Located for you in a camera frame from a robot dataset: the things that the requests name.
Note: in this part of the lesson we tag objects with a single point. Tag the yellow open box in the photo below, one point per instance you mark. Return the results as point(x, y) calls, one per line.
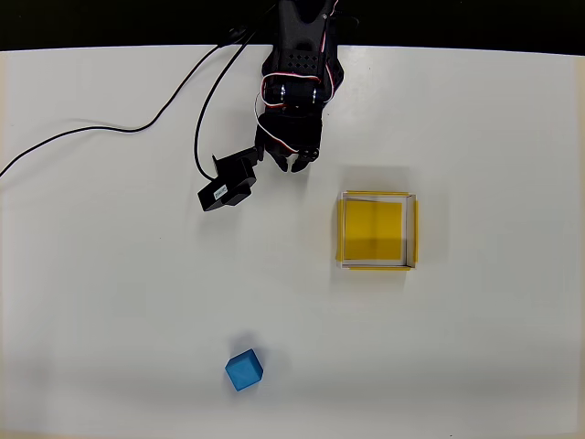
point(375, 228)

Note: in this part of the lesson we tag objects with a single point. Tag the black camera on bracket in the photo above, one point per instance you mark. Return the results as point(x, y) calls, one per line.
point(228, 187)

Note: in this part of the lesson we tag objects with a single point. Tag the blue cube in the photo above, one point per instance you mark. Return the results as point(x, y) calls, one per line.
point(244, 370)

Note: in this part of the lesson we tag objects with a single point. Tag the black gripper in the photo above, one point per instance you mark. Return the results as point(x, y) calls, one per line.
point(284, 147)

